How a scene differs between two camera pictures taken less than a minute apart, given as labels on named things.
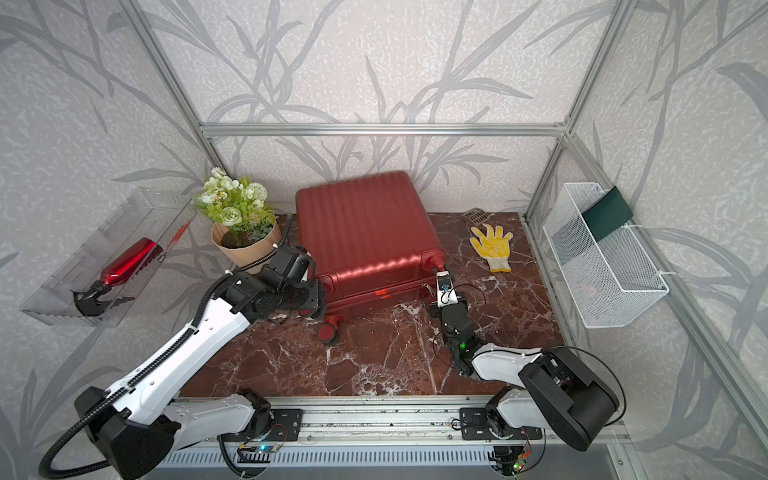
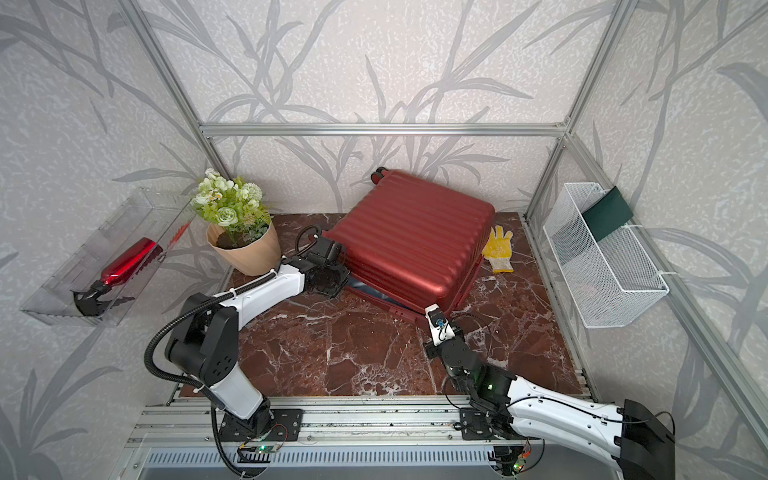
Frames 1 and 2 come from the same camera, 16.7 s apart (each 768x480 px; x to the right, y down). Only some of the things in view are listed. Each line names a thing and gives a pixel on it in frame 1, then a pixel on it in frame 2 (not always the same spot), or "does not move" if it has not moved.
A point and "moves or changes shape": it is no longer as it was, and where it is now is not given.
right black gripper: (464, 306) to (431, 350)
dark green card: (609, 212) does not move
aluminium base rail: (382, 421) does not move
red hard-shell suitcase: (369, 239) moves or changes shape
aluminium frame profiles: (697, 324) does not move
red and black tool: (119, 270) does not move
